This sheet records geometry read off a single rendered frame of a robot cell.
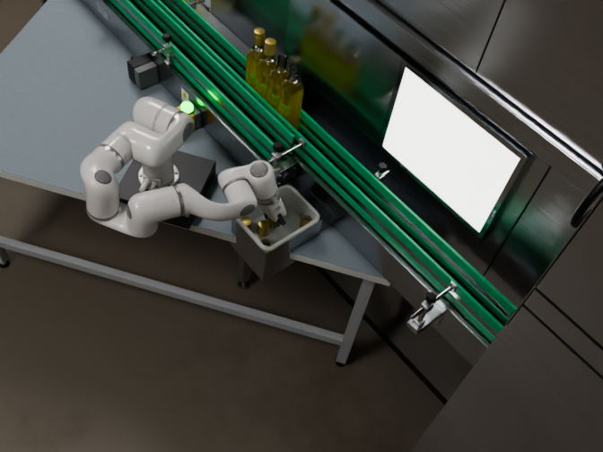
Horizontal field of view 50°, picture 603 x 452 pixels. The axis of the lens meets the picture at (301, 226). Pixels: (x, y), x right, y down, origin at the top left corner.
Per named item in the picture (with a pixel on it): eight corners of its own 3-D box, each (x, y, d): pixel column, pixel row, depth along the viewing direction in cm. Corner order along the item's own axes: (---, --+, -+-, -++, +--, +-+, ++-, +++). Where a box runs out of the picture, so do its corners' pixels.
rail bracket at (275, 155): (304, 160, 208) (309, 133, 198) (262, 183, 201) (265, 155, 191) (298, 154, 209) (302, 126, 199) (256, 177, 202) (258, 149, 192)
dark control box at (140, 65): (159, 82, 241) (157, 65, 235) (140, 91, 238) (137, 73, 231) (147, 71, 245) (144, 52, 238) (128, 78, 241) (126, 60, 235)
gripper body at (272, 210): (286, 195, 188) (291, 212, 198) (264, 173, 192) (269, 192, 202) (266, 211, 186) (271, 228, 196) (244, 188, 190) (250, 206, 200)
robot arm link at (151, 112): (150, 125, 199) (146, 85, 186) (186, 143, 196) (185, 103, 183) (130, 144, 193) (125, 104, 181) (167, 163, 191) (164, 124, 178)
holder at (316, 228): (332, 226, 210) (336, 212, 204) (264, 268, 198) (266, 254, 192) (298, 192, 217) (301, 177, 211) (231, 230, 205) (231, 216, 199)
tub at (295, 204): (319, 233, 208) (323, 217, 201) (264, 268, 198) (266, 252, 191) (285, 198, 215) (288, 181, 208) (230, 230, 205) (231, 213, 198)
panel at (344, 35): (488, 234, 186) (535, 152, 158) (481, 239, 184) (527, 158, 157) (289, 58, 222) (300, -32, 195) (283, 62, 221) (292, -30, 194)
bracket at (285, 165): (298, 178, 213) (300, 162, 207) (275, 190, 209) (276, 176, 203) (291, 170, 214) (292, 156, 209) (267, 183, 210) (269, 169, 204)
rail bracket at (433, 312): (442, 321, 190) (466, 281, 172) (402, 353, 182) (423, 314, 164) (431, 309, 192) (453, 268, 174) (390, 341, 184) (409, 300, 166)
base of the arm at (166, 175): (164, 204, 201) (161, 170, 189) (126, 191, 202) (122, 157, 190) (185, 169, 210) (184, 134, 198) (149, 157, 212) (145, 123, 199)
